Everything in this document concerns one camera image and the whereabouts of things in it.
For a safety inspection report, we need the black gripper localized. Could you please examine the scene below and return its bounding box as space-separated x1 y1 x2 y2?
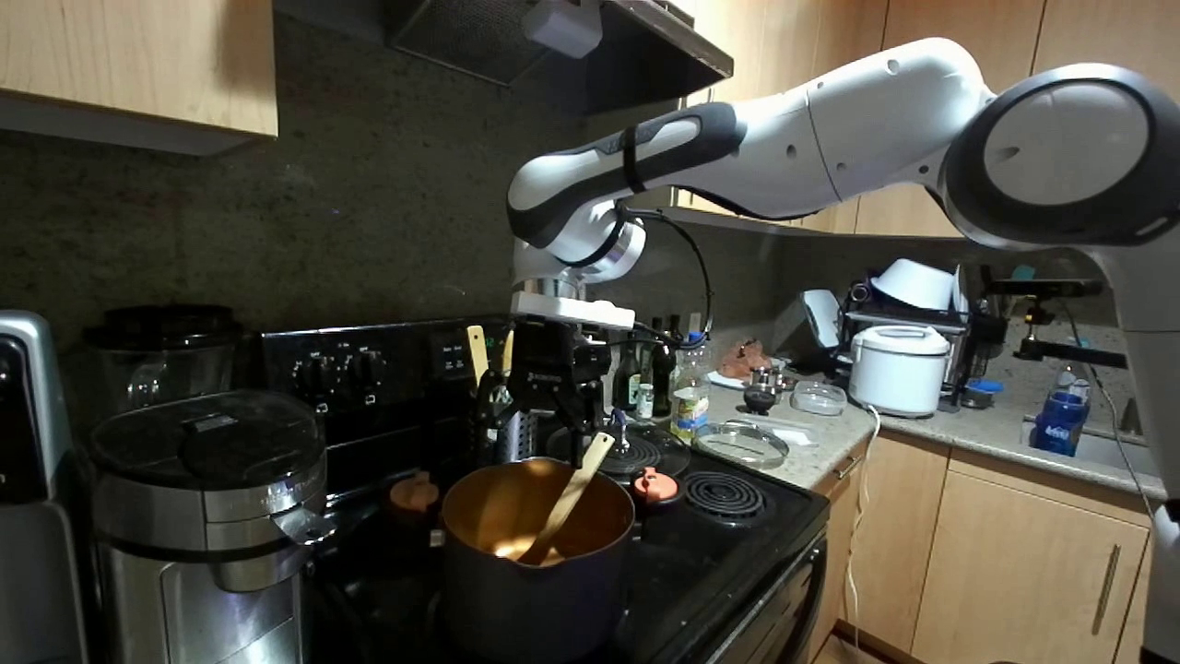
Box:
516 321 615 468

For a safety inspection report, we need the dark pot with orange interior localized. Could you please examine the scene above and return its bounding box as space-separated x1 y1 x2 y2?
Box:
384 453 687 664

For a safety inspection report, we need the wooden spoon in pot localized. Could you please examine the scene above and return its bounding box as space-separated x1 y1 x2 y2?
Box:
495 428 620 568

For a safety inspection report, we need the steel utensil holder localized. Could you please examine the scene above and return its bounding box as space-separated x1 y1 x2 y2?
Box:
496 409 544 468

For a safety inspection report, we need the dark glass bottle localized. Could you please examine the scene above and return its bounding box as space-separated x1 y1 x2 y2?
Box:
646 313 679 421
615 335 649 421

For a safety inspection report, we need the flat wooden spatula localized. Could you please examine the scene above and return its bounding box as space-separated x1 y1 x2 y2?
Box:
462 321 495 389

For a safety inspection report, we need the clear oil bottle blue cap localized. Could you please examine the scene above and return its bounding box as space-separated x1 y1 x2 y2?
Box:
669 328 715 436

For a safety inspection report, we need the black coil stove burner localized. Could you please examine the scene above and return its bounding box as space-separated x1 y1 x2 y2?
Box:
679 468 767 519

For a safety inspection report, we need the clear glass lid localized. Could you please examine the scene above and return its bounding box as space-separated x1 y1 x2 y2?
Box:
692 416 794 472

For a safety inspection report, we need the black electric stove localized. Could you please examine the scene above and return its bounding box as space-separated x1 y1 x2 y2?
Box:
250 313 834 664

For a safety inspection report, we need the small dark bowl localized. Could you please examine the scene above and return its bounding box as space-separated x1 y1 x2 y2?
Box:
736 366 789 416

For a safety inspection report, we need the small glass bowl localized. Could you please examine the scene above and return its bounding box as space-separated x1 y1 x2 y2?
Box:
789 376 851 421

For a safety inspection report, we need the white kettle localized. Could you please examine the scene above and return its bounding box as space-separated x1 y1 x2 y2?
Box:
797 287 848 362

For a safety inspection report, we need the white rice cooker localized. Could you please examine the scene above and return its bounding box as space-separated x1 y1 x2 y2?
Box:
843 321 956 421

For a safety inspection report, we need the white bowl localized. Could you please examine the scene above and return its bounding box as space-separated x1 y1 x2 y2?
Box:
865 253 968 318

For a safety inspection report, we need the dark range hood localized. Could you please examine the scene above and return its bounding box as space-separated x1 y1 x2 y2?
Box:
275 0 736 116

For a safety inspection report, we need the stainless steel pressure cooker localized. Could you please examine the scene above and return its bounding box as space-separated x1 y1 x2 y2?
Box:
84 388 338 664

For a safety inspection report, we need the grey hood light fixture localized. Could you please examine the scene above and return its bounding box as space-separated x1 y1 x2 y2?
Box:
522 0 608 64

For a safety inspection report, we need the blue lidded container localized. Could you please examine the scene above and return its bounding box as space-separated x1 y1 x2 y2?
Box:
960 371 1006 413

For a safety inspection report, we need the black countertop appliance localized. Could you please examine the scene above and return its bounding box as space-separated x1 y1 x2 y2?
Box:
75 302 250 416

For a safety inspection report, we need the light wood base cabinet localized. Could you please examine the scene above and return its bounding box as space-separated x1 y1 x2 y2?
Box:
802 428 1164 664

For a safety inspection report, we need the light wood upper cabinet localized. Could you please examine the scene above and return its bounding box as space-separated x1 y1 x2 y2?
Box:
587 0 1180 244
0 0 282 159

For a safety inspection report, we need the silver countertop appliance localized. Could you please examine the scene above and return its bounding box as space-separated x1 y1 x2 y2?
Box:
0 307 93 664

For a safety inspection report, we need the glass lid with blue handle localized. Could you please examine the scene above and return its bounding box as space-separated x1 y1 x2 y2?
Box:
601 409 676 475

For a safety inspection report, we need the black stereo camera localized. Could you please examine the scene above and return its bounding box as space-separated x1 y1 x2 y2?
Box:
979 273 1106 302

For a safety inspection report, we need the black camera clamp arm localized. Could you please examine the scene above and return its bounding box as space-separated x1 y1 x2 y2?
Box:
1012 335 1130 371

